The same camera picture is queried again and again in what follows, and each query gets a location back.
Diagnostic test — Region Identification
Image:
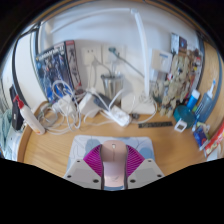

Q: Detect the white power strip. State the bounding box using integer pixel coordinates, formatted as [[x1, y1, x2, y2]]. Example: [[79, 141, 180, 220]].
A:
[[99, 104, 133, 128]]

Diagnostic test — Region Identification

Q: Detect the small white cube clock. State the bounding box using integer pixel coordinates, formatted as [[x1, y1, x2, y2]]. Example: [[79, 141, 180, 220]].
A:
[[174, 119, 189, 133]]

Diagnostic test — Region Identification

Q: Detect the black ruler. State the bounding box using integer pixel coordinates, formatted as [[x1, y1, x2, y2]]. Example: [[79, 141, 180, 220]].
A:
[[138, 121, 174, 129]]

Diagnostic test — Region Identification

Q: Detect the pink computer mouse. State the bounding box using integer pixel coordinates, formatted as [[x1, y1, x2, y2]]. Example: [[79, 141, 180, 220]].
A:
[[100, 139, 129, 191]]

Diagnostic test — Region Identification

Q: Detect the white red-capped squeeze bottle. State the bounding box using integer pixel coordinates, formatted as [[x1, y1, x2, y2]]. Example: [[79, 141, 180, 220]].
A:
[[13, 94, 46, 136]]

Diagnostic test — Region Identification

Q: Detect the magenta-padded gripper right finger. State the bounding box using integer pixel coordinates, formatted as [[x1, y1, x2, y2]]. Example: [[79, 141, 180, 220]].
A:
[[125, 143, 166, 190]]

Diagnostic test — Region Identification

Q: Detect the blue tissue pack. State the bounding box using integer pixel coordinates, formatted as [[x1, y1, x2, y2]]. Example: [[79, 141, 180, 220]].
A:
[[192, 122, 212, 151]]

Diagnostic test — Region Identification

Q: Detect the tan robot model figure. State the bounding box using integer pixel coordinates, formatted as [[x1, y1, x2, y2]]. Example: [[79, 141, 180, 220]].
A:
[[156, 32, 204, 118]]

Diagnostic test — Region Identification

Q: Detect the blue model kit box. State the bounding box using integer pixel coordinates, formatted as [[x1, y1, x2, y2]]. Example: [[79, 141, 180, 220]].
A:
[[34, 40, 84, 105]]

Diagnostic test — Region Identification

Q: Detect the blue spray bottle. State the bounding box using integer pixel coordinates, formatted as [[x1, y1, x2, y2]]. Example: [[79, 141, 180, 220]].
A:
[[194, 79, 217, 124]]

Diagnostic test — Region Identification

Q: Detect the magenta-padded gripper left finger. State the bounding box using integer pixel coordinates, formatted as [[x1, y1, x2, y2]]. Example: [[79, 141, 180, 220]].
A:
[[63, 143, 104, 190]]

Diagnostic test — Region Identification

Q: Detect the grey cloud-print mouse pad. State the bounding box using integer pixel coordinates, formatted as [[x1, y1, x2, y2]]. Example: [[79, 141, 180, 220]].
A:
[[64, 134, 156, 178]]

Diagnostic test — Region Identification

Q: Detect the white desk lamp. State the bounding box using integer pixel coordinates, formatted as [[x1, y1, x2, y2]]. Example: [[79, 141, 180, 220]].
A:
[[49, 8, 158, 116]]

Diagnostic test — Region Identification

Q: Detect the white cable bundle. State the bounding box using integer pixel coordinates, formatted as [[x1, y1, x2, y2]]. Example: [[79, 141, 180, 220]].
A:
[[36, 79, 104, 135]]

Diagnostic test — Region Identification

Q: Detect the white charger block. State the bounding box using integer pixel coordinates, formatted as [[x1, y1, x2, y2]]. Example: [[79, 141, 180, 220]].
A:
[[78, 92, 101, 118]]

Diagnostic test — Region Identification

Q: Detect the clear glass jar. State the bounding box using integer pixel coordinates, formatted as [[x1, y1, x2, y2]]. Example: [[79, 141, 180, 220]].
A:
[[100, 73, 124, 101]]

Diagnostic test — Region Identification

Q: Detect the teal round tin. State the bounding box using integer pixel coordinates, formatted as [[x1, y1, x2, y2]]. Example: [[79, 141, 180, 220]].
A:
[[173, 105, 196, 129]]

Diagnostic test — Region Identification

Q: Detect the black bag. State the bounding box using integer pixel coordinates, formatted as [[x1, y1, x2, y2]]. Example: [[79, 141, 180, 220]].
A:
[[8, 84, 25, 131]]

